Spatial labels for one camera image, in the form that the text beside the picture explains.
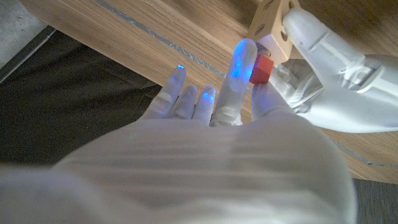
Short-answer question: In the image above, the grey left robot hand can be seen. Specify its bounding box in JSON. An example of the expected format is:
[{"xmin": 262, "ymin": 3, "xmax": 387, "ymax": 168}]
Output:
[{"xmin": 269, "ymin": 7, "xmax": 398, "ymax": 134}]

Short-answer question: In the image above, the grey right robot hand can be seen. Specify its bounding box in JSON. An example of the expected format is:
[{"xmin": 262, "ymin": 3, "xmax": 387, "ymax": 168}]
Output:
[{"xmin": 0, "ymin": 37, "xmax": 358, "ymax": 224}]

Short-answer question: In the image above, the red-headed wooden screw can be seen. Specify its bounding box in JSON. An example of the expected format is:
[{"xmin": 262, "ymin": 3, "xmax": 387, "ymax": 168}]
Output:
[{"xmin": 248, "ymin": 45, "xmax": 275, "ymax": 85}]

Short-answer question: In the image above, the wooden block with holes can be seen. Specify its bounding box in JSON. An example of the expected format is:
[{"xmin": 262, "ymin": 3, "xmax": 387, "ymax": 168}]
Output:
[{"xmin": 248, "ymin": 0, "xmax": 302, "ymax": 65}]

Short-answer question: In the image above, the black backdrop curtain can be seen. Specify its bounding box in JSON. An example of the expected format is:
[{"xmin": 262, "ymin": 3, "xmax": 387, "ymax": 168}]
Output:
[{"xmin": 0, "ymin": 29, "xmax": 162, "ymax": 166}]

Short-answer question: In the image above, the black backdrop stand pole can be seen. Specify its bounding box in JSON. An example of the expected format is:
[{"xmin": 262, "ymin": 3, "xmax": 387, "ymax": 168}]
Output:
[{"xmin": 0, "ymin": 26, "xmax": 57, "ymax": 84}]

